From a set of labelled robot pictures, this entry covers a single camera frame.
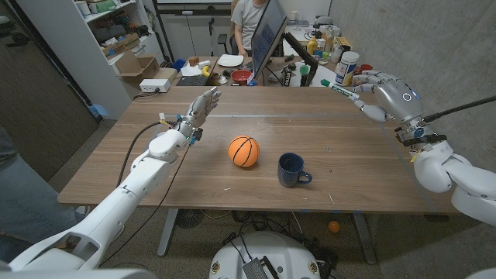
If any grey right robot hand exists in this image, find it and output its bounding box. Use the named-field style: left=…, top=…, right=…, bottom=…
left=351, top=69, right=432, bottom=136

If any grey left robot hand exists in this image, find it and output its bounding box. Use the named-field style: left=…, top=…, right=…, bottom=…
left=177, top=86, right=223, bottom=139

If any white marker with green cap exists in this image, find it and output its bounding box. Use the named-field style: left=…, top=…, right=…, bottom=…
left=320, top=78, right=360, bottom=101

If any black keyboard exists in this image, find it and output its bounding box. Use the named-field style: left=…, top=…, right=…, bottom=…
left=176, top=74, right=210, bottom=87

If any white power box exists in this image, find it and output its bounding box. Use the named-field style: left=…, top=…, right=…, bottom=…
left=139, top=78, right=171, bottom=94

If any red bowl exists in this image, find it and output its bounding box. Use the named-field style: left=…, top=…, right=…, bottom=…
left=230, top=69, right=253, bottom=85

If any orange basketball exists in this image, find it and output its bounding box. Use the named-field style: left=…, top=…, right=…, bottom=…
left=227, top=134, right=260, bottom=168

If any white plate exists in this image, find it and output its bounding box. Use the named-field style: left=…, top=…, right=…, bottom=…
left=216, top=53, right=245, bottom=67

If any white wipes canister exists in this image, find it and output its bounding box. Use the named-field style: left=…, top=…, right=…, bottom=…
left=334, top=50, right=360, bottom=87

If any black office chair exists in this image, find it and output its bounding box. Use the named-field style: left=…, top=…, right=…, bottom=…
left=215, top=32, right=239, bottom=55

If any open cardboard box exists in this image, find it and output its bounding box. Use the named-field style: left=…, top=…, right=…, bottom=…
left=114, top=50, right=160, bottom=84

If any clear plastic bottle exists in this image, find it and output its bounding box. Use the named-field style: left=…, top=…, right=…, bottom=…
left=324, top=25, right=335, bottom=53

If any printed cardboard box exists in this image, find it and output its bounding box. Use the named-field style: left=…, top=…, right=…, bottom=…
left=102, top=33, right=141, bottom=58

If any black computer monitor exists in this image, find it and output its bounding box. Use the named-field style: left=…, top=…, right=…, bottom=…
left=250, top=0, right=290, bottom=81

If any person in grey t-shirt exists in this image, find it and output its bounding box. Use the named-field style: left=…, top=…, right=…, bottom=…
left=231, top=0, right=272, bottom=57

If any round floor fan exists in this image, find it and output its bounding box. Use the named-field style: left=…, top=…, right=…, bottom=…
left=176, top=208, right=205, bottom=229

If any dark blue mug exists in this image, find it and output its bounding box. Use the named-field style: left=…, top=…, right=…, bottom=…
left=277, top=152, right=313, bottom=189

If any grey table leg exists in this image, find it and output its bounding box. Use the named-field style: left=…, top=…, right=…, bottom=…
left=352, top=212, right=377, bottom=265
left=157, top=208, right=179, bottom=257

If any white shelf unit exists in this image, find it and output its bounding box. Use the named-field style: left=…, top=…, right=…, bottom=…
left=15, top=0, right=166, bottom=117

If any white robot torso base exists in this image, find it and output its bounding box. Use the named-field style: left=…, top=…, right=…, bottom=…
left=208, top=231, right=322, bottom=279

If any grey finned device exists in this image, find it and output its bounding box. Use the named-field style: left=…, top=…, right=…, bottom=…
left=242, top=257, right=281, bottom=279

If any person in blue jeans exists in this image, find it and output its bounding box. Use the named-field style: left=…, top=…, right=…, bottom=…
left=0, top=123, right=86, bottom=264

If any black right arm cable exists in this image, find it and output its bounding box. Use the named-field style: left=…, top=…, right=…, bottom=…
left=422, top=95, right=496, bottom=124

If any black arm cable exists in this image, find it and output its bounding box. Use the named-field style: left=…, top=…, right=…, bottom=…
left=117, top=120, right=167, bottom=187
left=422, top=95, right=496, bottom=124

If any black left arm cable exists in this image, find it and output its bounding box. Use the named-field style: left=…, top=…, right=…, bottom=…
left=117, top=120, right=167, bottom=187

